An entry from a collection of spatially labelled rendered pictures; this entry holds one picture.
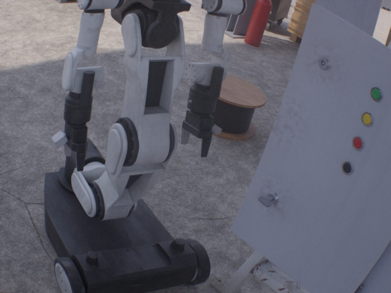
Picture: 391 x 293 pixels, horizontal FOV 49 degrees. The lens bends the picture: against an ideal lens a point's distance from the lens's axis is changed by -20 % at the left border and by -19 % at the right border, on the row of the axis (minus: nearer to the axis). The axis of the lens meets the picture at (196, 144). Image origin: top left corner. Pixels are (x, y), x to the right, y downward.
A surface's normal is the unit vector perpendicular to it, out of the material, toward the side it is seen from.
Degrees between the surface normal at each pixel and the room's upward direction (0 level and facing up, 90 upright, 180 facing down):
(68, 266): 2
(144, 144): 66
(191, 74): 90
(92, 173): 90
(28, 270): 0
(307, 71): 90
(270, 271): 0
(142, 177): 90
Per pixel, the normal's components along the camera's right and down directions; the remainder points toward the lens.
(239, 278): -0.69, 0.13
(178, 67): 0.58, 0.17
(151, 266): 0.27, -0.83
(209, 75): 0.57, 0.37
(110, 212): 0.44, 0.76
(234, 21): 0.65, 0.53
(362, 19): -0.44, 0.35
